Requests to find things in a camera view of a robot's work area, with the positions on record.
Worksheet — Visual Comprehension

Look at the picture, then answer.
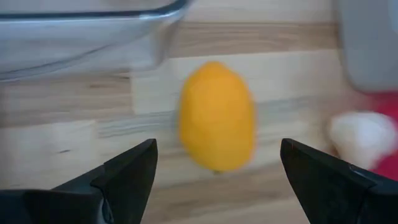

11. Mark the white toy garlic bulb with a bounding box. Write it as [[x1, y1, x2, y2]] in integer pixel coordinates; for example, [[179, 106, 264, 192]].
[[328, 111, 398, 170]]

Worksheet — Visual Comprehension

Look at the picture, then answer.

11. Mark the yellow toy lemon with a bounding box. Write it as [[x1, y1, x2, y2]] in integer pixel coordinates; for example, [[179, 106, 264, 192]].
[[177, 60, 257, 174]]

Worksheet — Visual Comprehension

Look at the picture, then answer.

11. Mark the red plastic basket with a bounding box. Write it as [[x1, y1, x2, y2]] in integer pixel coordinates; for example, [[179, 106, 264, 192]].
[[366, 91, 398, 181]]

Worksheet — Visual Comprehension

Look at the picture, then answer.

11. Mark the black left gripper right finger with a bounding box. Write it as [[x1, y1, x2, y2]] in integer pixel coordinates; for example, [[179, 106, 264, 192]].
[[279, 138, 398, 224]]

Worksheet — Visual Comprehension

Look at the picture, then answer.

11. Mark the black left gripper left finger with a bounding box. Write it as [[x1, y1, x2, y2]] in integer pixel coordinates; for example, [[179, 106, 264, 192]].
[[0, 138, 159, 224]]

